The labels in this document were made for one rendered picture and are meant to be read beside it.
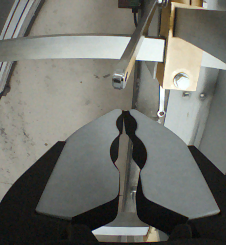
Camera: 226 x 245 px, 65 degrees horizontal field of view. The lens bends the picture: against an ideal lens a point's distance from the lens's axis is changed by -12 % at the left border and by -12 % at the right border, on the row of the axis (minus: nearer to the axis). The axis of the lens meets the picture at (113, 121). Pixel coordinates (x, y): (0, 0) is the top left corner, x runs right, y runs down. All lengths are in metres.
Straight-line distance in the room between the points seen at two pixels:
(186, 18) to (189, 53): 0.06
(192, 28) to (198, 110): 0.43
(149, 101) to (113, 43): 0.24
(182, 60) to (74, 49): 0.14
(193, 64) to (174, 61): 0.03
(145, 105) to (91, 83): 0.76
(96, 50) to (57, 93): 1.02
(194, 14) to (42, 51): 0.19
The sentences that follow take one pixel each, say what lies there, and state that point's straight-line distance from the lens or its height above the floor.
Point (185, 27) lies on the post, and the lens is 0.21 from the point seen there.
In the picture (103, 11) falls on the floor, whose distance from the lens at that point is 1.12.
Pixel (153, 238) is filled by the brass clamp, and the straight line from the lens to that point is 0.34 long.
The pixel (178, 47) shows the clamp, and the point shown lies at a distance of 0.26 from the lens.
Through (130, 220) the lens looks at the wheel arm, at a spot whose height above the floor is 0.95.
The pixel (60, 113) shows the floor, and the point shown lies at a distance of 1.33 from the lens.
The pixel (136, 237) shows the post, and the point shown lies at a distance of 0.55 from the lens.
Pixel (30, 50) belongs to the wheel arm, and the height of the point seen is 0.86.
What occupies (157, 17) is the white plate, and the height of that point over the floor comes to 0.79.
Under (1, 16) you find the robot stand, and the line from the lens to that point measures 1.06.
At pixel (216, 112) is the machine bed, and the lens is 0.59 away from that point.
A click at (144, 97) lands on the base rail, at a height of 0.70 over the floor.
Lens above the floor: 1.11
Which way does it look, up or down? 59 degrees down
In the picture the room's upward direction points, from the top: 178 degrees counter-clockwise
